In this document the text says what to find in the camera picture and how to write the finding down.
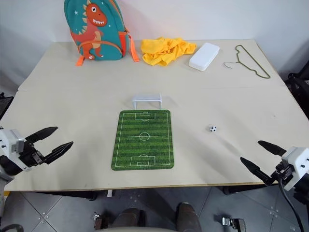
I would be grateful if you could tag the dark rounded shape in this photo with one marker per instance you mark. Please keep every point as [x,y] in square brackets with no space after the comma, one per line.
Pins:
[188,217]

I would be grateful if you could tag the black mesh crate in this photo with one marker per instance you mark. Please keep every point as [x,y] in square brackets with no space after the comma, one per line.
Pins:
[4,104]

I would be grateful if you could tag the black table leg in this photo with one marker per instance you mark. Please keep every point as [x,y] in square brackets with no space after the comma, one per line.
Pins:
[230,190]
[90,195]

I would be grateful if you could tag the small white goal frame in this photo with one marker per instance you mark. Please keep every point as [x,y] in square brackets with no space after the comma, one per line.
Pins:
[146,98]

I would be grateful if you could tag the black equipment frame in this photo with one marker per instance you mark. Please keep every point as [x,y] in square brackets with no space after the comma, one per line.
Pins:
[299,84]

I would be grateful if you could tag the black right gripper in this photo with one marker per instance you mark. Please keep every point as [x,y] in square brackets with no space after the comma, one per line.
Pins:
[282,172]

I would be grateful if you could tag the green soccer field mat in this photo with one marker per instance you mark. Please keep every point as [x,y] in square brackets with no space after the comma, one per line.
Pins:
[143,140]

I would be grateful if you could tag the teal dinosaur backpack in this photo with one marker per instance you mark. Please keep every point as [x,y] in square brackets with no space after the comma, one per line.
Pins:
[96,26]

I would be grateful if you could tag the metal caster wheel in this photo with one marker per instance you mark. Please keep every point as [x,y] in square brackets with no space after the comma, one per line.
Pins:
[233,222]
[99,220]

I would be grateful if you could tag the miniature soccer ball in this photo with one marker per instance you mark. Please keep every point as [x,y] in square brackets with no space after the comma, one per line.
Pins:
[212,128]

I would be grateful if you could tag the yellow crumpled cloth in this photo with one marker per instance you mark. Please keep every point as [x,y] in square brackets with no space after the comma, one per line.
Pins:
[164,49]

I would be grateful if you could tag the white rectangular plastic box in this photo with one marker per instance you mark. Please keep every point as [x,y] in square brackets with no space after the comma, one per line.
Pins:
[204,56]

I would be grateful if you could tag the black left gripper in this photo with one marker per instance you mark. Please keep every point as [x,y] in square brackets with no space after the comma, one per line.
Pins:
[31,155]

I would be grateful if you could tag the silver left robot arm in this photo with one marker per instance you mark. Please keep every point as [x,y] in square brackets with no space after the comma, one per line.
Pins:
[6,165]

